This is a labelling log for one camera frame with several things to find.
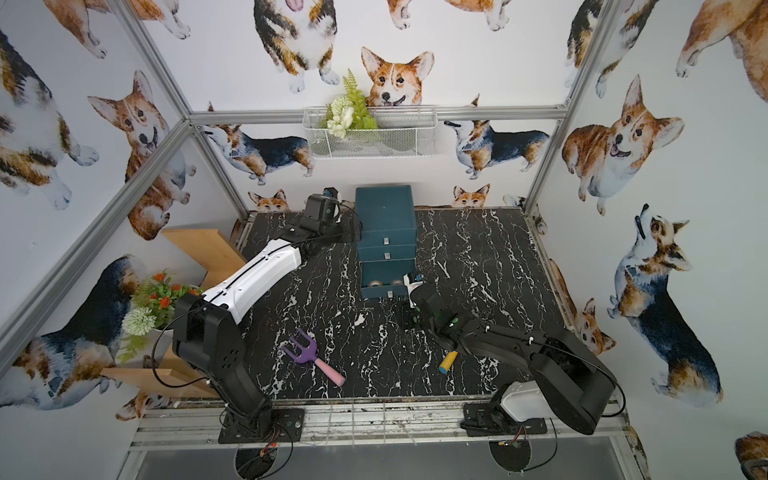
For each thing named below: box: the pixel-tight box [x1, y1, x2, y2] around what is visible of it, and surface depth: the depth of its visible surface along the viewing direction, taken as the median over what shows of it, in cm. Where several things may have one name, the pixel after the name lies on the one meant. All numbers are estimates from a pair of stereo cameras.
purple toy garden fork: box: [282, 328, 346, 387], surface depth 86 cm
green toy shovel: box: [439, 351, 458, 375], surface depth 83 cm
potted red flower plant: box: [117, 268, 203, 363], surface depth 73 cm
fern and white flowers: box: [320, 68, 378, 138], surface depth 82 cm
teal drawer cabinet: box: [355, 185, 417, 299], surface depth 96 cm
